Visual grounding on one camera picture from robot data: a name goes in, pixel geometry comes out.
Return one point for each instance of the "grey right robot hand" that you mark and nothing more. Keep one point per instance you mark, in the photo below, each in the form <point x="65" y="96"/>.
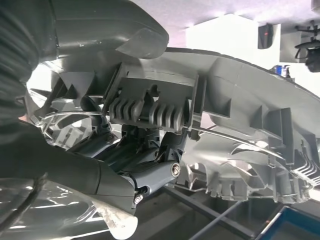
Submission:
<point x="100" y="26"/>

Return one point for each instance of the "stainless steel workbench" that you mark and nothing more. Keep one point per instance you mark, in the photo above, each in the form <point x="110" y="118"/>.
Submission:
<point x="212" y="212"/>

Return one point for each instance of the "small lit screen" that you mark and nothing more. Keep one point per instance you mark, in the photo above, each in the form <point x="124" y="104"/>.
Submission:
<point x="281" y="71"/>

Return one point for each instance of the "black office chair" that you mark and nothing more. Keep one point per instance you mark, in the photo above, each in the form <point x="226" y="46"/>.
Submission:
<point x="311" y="49"/>

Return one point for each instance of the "black wall device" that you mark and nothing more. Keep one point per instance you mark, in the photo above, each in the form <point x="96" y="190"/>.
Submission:
<point x="265" y="35"/>

